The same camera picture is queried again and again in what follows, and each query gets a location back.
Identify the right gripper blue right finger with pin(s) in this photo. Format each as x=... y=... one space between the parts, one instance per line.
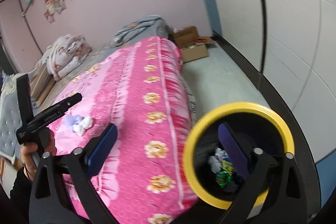
x=232 y=147

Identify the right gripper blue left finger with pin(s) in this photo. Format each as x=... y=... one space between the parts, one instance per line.
x=98 y=149

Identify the small green snack wrapper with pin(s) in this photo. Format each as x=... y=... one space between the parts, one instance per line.
x=224 y=177

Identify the black sleeved left forearm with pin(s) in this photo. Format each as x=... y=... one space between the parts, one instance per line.
x=21 y=191

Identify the yellow rimmed black trash bin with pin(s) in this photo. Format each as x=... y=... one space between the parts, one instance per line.
x=216 y=115

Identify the person's left hand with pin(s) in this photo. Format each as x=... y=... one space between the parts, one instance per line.
x=28 y=149

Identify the white crumpled paper in bin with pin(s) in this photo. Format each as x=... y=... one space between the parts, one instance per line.
x=217 y=159

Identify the grey tufted headboard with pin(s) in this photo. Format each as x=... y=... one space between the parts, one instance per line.
x=10 y=118

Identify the brown striped pillow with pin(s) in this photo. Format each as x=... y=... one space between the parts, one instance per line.
x=41 y=83

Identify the folded white floral comforter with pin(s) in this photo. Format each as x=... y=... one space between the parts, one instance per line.
x=65 y=55

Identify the pink floral quilt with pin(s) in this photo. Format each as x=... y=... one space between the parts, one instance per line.
x=140 y=89

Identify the grey patterned bed sheet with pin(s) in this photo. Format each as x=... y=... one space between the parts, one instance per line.
x=52 y=89

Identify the open cardboard box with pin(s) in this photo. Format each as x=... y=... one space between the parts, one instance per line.
x=191 y=45

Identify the grey floral blanket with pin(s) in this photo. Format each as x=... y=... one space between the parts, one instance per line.
x=152 y=25

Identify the white wardrobe doors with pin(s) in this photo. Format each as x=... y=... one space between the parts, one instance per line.
x=293 y=43

